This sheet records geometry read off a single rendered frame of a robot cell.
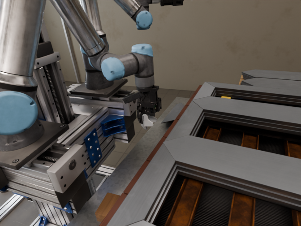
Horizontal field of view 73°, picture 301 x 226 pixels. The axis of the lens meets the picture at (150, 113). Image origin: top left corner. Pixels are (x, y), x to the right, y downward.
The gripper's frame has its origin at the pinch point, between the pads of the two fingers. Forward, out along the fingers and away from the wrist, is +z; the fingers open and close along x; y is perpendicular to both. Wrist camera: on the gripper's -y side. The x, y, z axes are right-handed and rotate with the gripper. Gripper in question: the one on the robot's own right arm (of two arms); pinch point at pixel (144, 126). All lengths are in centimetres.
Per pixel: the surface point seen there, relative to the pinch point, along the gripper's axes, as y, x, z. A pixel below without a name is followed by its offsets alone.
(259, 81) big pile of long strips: 45, 92, 7
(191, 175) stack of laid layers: 25.0, -11.1, 9.2
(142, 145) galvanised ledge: -11.6, 14.9, 24.4
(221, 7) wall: -11, 258, -33
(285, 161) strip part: 55, 5, 6
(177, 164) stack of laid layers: 18.7, -9.8, 7.4
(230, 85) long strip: 28, 74, 6
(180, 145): 16.7, -0.2, 5.6
